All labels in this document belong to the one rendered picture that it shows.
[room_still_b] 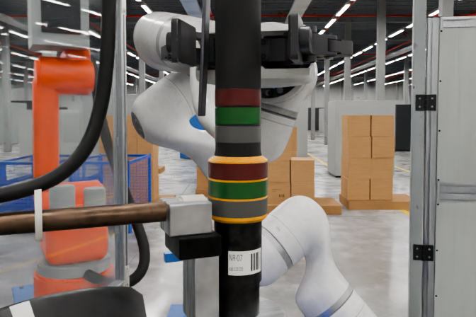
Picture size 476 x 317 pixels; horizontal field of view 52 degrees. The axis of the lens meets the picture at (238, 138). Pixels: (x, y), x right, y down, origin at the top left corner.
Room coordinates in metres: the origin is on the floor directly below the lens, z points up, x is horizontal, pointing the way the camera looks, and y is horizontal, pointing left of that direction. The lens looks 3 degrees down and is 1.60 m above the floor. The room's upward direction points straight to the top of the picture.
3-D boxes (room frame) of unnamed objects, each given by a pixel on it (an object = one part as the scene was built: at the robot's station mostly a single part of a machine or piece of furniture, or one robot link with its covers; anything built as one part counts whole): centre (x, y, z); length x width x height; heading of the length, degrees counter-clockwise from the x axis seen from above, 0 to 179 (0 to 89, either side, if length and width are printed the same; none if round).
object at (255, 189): (0.35, 0.00, 1.55); 0.04 x 0.04 x 0.01
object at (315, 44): (0.36, -0.06, 1.65); 0.07 x 0.03 x 0.03; 168
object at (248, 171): (0.35, 0.00, 1.56); 0.04 x 0.04 x 0.01
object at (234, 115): (0.35, 0.00, 1.60); 0.03 x 0.03 x 0.01
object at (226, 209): (0.35, 0.00, 1.54); 0.04 x 0.04 x 0.01
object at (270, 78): (0.46, -0.02, 1.65); 0.11 x 0.10 x 0.07; 168
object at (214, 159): (0.35, 0.00, 1.55); 0.04 x 0.04 x 0.05
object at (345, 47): (0.42, -0.06, 1.65); 0.08 x 0.06 x 0.01; 70
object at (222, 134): (0.35, 0.00, 1.59); 0.03 x 0.03 x 0.01
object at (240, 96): (0.35, 0.00, 1.61); 0.03 x 0.03 x 0.01
